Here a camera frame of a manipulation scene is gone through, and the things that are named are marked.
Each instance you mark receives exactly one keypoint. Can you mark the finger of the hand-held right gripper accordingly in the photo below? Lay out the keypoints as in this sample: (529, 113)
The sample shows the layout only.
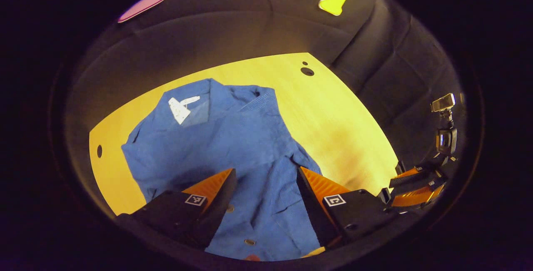
(412, 176)
(416, 198)

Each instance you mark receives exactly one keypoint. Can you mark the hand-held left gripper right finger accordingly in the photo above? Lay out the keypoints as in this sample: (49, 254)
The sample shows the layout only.
(312, 204)

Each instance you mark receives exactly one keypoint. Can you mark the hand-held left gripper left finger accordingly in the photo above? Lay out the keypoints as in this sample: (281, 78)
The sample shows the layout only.
(218, 208)

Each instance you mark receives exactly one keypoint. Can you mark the blue button-up shirt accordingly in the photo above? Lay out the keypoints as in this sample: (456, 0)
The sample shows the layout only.
(233, 137)

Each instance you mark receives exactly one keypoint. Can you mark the black backdrop cloth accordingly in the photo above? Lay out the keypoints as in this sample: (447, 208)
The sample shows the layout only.
(250, 29)

